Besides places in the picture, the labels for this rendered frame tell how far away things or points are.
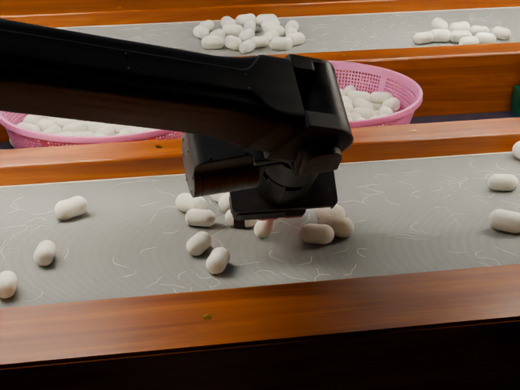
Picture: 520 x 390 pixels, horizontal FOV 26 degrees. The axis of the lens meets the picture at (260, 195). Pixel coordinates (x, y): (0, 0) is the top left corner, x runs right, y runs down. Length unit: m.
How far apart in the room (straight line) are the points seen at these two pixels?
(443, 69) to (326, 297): 0.76
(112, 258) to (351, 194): 0.29
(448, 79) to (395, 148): 0.37
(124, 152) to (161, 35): 0.60
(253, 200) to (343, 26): 0.88
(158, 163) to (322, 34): 0.65
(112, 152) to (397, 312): 0.46
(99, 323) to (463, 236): 0.40
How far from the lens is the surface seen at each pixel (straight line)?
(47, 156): 1.28
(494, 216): 1.15
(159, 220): 1.16
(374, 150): 1.31
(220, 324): 0.92
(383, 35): 1.86
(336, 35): 1.84
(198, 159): 0.94
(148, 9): 1.92
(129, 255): 1.09
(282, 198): 1.04
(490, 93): 1.70
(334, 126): 0.89
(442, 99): 1.68
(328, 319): 0.93
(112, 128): 1.42
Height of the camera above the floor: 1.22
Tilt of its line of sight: 23 degrees down
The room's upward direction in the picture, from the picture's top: straight up
